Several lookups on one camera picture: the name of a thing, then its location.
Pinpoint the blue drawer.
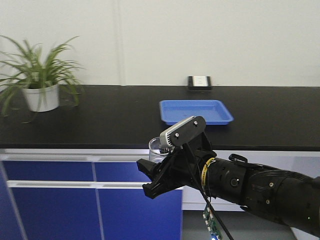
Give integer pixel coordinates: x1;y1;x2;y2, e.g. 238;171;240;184
94;162;150;182
3;161;94;182

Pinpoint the green circuit board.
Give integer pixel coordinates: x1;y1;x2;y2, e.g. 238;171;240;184
202;205;223;240

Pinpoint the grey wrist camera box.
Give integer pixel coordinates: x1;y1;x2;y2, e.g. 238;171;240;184
159;116;206;149

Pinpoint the blue plastic tray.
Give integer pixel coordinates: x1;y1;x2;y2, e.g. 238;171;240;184
159;100;234;126

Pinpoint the white socket in black housing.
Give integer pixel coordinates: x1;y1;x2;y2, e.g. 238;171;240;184
187;75;212;91

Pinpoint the blue cabinet door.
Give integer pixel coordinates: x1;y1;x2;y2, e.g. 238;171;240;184
12;187;103;240
98;189;183;240

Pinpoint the blue right cabinet door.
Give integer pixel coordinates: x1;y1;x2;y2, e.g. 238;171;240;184
98;189;183;240

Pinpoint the clear glass beaker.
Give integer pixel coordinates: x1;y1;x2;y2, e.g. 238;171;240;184
148;137;171;164

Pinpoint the blue right drawer front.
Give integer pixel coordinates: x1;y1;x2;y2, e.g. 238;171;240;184
94;162;150;182

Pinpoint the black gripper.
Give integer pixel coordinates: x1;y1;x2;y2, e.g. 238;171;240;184
136;132;217;199

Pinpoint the white plant pot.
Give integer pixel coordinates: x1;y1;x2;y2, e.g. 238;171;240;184
22;84;60;113

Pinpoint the blue left drawer front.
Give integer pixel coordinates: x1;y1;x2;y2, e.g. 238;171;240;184
3;161;94;182

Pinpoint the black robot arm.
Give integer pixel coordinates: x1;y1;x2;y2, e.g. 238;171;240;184
137;133;320;236

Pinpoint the blue left cabinet door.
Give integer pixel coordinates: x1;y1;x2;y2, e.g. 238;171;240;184
12;187;103;240

